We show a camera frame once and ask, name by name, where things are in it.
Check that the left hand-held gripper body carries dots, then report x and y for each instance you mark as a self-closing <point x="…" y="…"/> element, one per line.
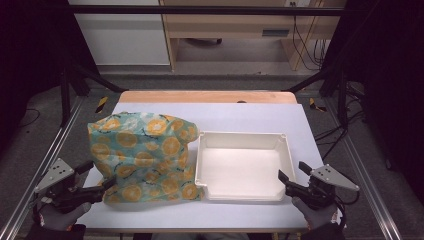
<point x="56" y="173"/>

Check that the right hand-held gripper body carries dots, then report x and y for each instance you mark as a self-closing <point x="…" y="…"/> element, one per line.
<point x="330" y="178"/>

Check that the white plastic tray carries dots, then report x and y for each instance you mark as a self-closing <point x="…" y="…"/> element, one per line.
<point x="240" y="166"/>

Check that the green orange-print bag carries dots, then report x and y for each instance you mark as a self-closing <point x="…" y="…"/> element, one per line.
<point x="143" y="153"/>

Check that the person's right hand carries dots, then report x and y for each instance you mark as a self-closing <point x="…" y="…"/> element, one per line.
<point x="316" y="218"/>

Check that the person's left hand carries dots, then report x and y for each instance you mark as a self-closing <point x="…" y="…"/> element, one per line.
<point x="58" y="220"/>

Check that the yellow black floor tape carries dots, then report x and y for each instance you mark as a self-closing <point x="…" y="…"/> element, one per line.
<point x="102" y="104"/>
<point x="315" y="105"/>

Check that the black curtain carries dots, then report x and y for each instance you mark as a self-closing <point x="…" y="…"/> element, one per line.
<point x="33" y="50"/>
<point x="390" y="83"/>

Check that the white cabinet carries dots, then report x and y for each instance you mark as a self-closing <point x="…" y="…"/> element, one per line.
<point x="123" y="40"/>

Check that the low flat floor device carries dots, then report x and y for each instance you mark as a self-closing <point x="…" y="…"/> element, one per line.
<point x="203" y="41"/>

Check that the light wooden desk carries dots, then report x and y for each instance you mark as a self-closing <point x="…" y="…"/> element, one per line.
<point x="233" y="25"/>

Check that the aluminium frame rail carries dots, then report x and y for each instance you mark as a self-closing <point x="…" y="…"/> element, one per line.
<point x="43" y="163"/>
<point x="363" y="173"/>

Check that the black frame strut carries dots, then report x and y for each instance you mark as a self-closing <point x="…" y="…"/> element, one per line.
<point x="342" y="100"/>
<point x="65" y="96"/>

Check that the black horizontal frame bar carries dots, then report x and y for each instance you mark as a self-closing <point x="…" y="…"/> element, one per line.
<point x="200" y="10"/>

